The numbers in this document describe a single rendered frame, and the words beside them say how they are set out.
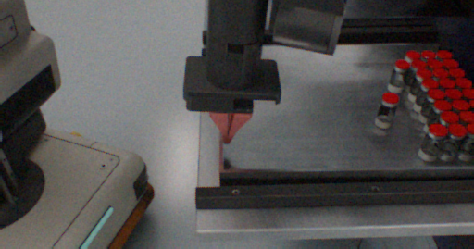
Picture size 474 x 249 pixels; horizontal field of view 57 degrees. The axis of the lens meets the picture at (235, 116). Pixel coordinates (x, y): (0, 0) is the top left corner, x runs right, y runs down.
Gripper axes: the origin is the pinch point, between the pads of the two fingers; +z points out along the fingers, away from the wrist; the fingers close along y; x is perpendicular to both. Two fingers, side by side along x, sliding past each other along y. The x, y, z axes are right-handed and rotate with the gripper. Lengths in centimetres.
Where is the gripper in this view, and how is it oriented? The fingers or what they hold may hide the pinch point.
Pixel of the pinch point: (227, 135)
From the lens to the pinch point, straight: 53.3
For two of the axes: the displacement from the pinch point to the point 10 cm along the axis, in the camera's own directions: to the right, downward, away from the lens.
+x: -0.2, -6.6, 7.5
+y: 10.0, 0.4, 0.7
